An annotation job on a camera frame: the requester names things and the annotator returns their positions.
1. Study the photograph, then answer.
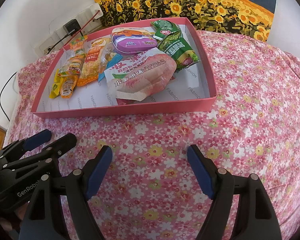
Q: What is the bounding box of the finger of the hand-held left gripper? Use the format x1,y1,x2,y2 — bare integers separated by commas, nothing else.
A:
0,129,52,160
5,133,77,174

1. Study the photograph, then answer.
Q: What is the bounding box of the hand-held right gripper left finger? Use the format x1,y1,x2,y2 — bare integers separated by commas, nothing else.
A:
21,145,113,240

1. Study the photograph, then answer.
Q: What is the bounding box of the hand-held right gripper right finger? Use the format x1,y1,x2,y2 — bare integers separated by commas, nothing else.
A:
187,144,283,240

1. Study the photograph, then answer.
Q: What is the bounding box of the small orange sausage packet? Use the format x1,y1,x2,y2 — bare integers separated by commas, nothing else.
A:
60,76,78,98

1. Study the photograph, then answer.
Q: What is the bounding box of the pink cardboard box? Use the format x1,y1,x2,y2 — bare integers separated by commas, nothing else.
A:
31,17,218,118

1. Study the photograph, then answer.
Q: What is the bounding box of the long orange cracker packet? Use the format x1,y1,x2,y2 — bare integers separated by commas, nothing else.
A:
77,36,110,87

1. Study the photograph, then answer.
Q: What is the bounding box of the orange striped clear snack packet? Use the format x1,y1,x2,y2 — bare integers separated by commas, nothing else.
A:
56,35,88,77

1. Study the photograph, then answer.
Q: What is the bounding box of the clear biscuit bag blue trim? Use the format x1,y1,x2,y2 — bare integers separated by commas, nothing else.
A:
98,47,123,82

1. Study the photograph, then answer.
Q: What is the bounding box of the pink white jelly pouch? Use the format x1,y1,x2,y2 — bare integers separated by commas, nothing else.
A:
104,50,177,105

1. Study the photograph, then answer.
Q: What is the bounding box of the purple candy tin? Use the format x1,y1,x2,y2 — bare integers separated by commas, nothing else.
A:
111,26,157,55

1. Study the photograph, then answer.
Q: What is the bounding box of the light green snack packet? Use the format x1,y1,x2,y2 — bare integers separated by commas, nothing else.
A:
157,29,200,70

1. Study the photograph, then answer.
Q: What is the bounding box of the dark green snack packet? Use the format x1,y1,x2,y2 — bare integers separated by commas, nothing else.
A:
150,19,184,40

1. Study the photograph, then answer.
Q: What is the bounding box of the person's left hand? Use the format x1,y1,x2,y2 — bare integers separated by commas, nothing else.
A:
5,201,30,233

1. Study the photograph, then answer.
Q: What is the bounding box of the pink floral cloth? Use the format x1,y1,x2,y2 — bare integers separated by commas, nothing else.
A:
5,30,300,240

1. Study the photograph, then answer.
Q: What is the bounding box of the black charger plug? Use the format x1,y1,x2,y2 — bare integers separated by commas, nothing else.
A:
62,19,81,33

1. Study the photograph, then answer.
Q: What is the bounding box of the thin red rod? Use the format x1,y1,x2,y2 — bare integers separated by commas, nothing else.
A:
65,10,100,47

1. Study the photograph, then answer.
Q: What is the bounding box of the sunflower field painting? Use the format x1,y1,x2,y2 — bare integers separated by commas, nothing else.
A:
88,0,278,43

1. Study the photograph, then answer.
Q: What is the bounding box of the black cable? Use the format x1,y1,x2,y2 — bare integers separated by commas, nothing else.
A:
0,71,17,122

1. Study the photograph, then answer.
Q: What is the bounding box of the white wall socket strip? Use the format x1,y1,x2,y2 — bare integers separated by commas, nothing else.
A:
34,2,102,55

